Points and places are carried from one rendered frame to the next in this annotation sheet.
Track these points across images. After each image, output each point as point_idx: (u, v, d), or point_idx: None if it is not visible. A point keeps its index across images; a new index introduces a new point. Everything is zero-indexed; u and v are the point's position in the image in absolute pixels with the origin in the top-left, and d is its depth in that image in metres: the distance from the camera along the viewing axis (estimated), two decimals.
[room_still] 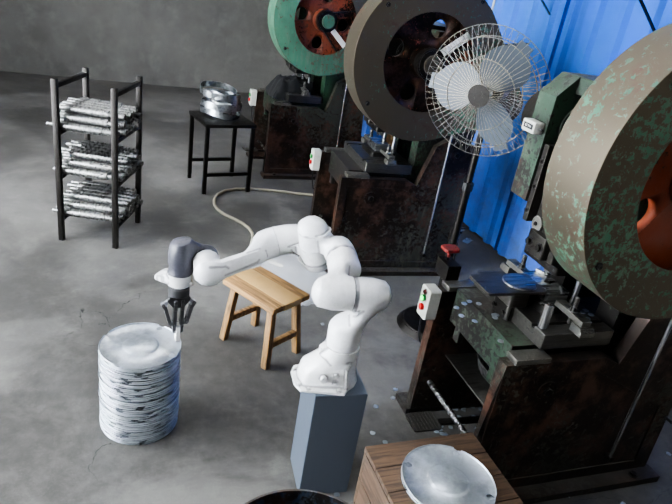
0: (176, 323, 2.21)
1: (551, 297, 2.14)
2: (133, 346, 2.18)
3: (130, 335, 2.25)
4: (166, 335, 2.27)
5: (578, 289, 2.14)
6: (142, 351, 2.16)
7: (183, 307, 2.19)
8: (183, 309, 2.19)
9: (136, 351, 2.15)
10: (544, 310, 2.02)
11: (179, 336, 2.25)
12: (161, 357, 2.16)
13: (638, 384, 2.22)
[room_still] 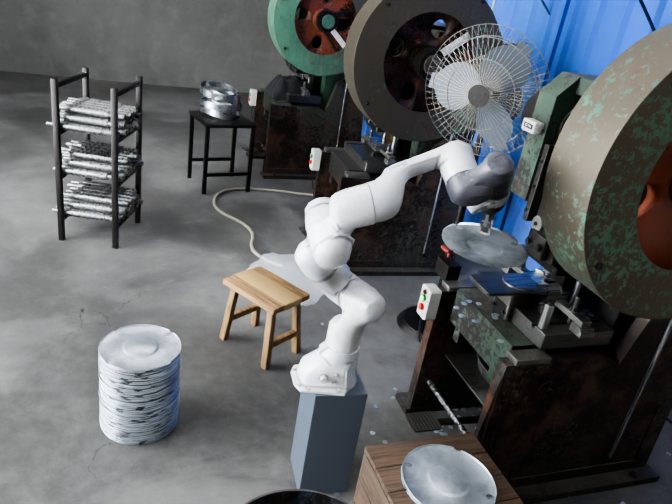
0: (490, 224, 1.83)
1: (551, 297, 2.14)
2: (481, 248, 2.03)
3: (505, 256, 2.00)
4: (497, 236, 1.90)
5: (578, 289, 2.14)
6: (470, 241, 2.01)
7: None
8: None
9: (471, 244, 2.03)
10: (544, 310, 2.02)
11: None
12: (458, 231, 1.97)
13: (638, 384, 2.22)
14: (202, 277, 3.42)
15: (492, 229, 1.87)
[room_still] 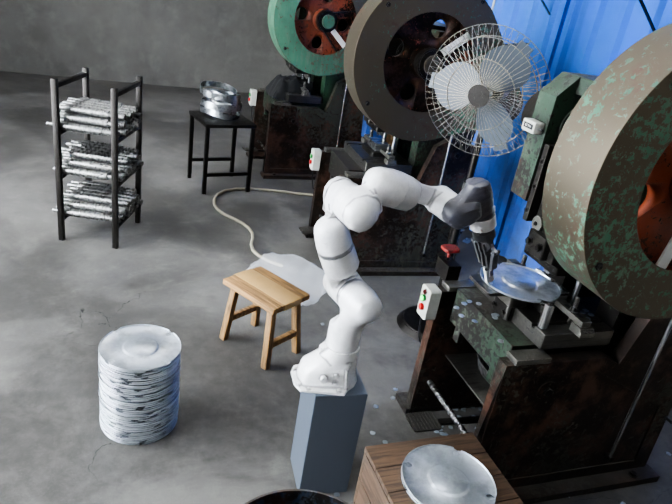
0: (483, 264, 2.07)
1: None
2: (519, 278, 2.19)
3: (541, 287, 2.15)
4: (523, 296, 2.07)
5: (578, 289, 2.14)
6: (508, 276, 2.18)
7: (484, 252, 2.01)
8: (484, 254, 2.02)
9: (510, 274, 2.20)
10: (544, 310, 2.02)
11: (489, 279, 2.10)
12: None
13: (638, 384, 2.22)
14: (202, 277, 3.42)
15: (515, 298, 2.04)
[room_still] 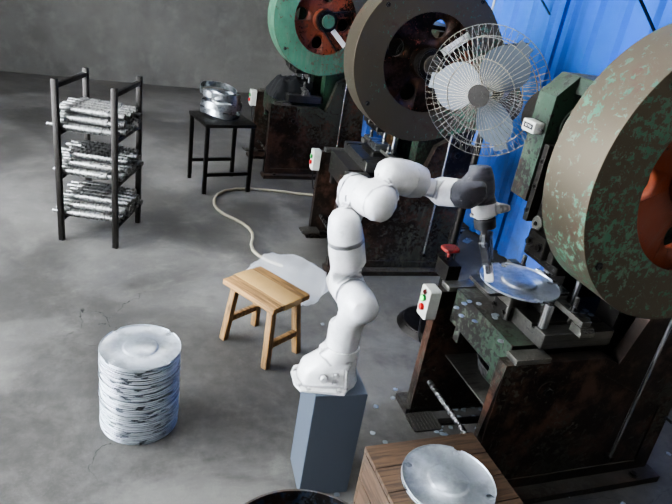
0: None
1: None
2: (512, 279, 2.17)
3: (520, 273, 2.23)
4: (549, 289, 2.15)
5: (578, 289, 2.14)
6: (515, 284, 2.13)
7: (480, 242, 2.07)
8: None
9: (509, 281, 2.14)
10: (544, 310, 2.02)
11: (487, 278, 2.11)
12: (526, 296, 2.07)
13: (638, 384, 2.22)
14: (202, 277, 3.42)
15: (558, 295, 2.11)
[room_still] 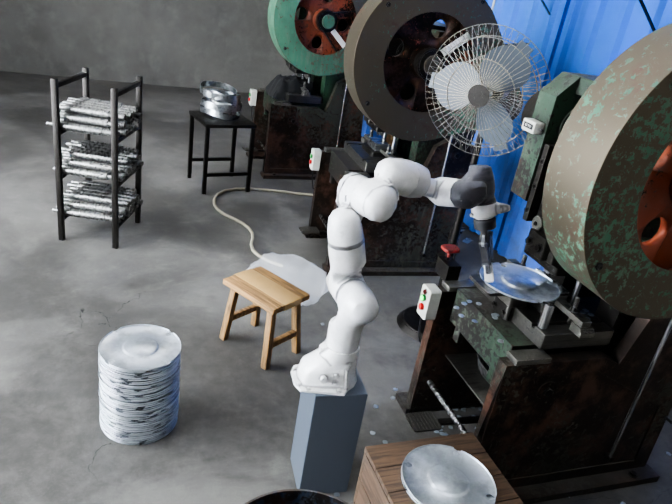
0: None
1: None
2: (518, 284, 2.14)
3: (497, 276, 2.18)
4: (518, 269, 2.26)
5: (578, 289, 2.14)
6: (531, 285, 2.14)
7: (480, 242, 2.07)
8: None
9: (528, 287, 2.12)
10: (544, 310, 2.02)
11: (487, 278, 2.11)
12: (547, 286, 2.17)
13: (638, 384, 2.22)
14: (202, 277, 3.42)
15: (526, 268, 2.28)
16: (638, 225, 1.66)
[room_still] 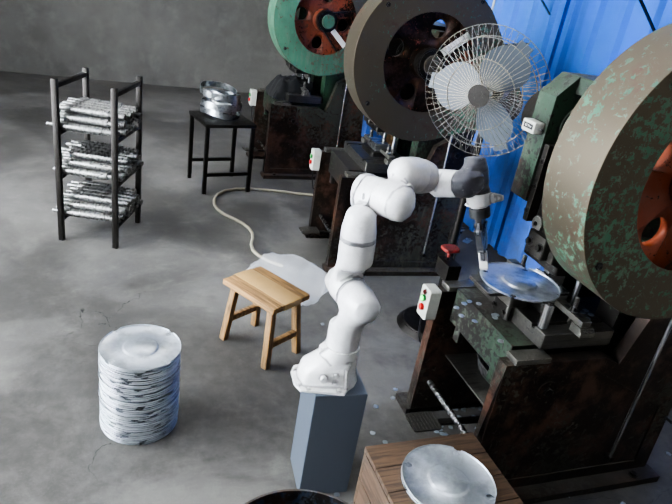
0: None
1: None
2: (525, 284, 2.14)
3: (504, 285, 2.12)
4: (495, 268, 2.24)
5: (578, 289, 2.14)
6: (530, 280, 2.18)
7: None
8: None
9: (533, 283, 2.16)
10: (544, 310, 2.02)
11: (482, 265, 2.20)
12: (530, 274, 2.24)
13: (638, 384, 2.22)
14: (202, 277, 3.42)
15: (495, 264, 2.28)
16: None
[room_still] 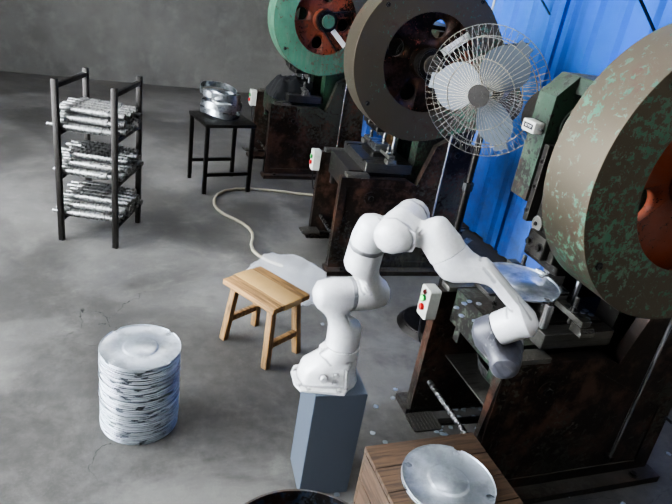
0: None
1: None
2: (526, 282, 2.16)
3: (526, 293, 2.09)
4: None
5: (578, 289, 2.14)
6: (519, 275, 2.20)
7: None
8: None
9: (525, 277, 2.20)
10: (544, 310, 2.02)
11: None
12: (503, 268, 2.25)
13: (638, 384, 2.22)
14: (202, 277, 3.42)
15: None
16: None
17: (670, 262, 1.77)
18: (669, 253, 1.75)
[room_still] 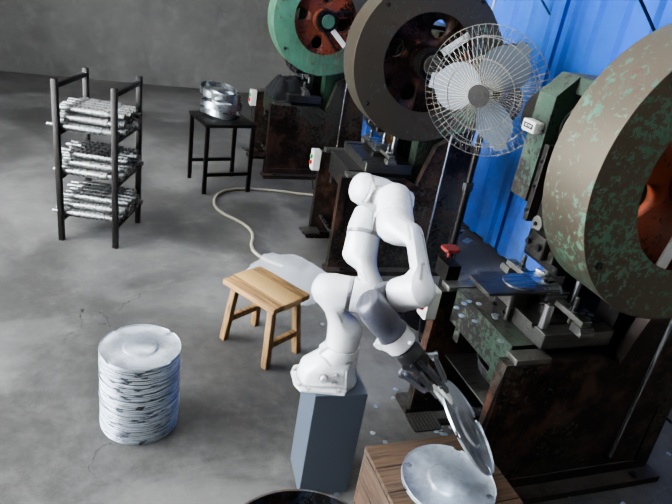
0: (431, 388, 1.67)
1: (551, 297, 2.14)
2: (470, 434, 1.72)
3: (454, 417, 1.69)
4: (454, 393, 1.81)
5: (578, 289, 2.14)
6: (476, 434, 1.76)
7: (425, 368, 1.63)
8: (427, 370, 1.64)
9: (477, 440, 1.74)
10: (544, 310, 2.02)
11: (449, 397, 1.69)
12: (477, 429, 1.83)
13: (638, 384, 2.22)
14: (202, 277, 3.42)
15: (455, 388, 1.85)
16: None
17: None
18: None
